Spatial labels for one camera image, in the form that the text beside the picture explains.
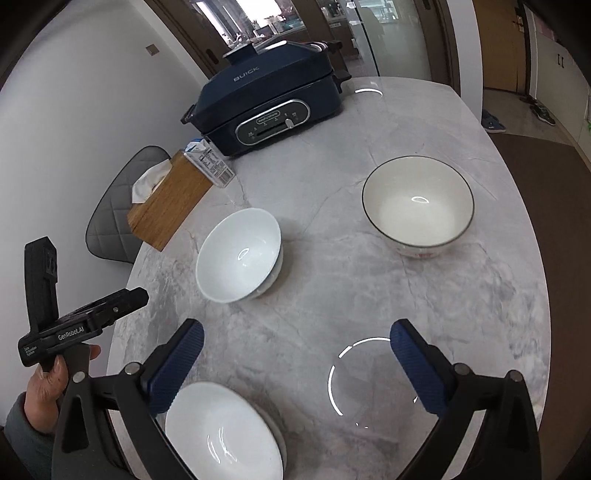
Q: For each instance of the navy electric cooker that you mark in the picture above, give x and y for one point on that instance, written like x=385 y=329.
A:
x=264 y=93

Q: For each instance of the grey rimmed white plate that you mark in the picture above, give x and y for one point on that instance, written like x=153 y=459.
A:
x=274 y=438

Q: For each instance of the grey quilted chair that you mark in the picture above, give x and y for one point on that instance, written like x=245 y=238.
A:
x=108 y=235

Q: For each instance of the white wall cabinet unit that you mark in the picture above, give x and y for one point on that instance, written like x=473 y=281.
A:
x=558 y=83

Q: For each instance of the brown wooden door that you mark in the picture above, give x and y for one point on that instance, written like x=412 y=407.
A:
x=503 y=46

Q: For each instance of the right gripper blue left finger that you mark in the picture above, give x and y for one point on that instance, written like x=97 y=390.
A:
x=170 y=363

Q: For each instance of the left hand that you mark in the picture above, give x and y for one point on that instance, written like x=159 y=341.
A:
x=41 y=398

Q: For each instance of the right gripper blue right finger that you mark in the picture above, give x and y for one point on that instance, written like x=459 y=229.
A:
x=424 y=364

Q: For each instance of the red floral dark-rimmed bowl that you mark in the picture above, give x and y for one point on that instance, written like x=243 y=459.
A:
x=422 y=205

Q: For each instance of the grey sleeve left forearm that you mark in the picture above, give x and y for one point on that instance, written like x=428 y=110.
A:
x=33 y=448

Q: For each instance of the wooden tissue box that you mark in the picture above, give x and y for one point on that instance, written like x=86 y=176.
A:
x=157 y=220

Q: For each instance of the small milk carton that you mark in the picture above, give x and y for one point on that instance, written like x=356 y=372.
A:
x=201 y=154

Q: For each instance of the glass sliding door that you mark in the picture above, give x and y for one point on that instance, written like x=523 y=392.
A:
x=399 y=38

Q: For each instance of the small white bowl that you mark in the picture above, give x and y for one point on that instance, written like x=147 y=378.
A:
x=241 y=257

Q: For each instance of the shoes on floor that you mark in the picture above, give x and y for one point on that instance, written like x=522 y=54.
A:
x=515 y=115

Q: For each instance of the large white bowl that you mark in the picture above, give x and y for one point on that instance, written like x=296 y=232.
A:
x=219 y=435

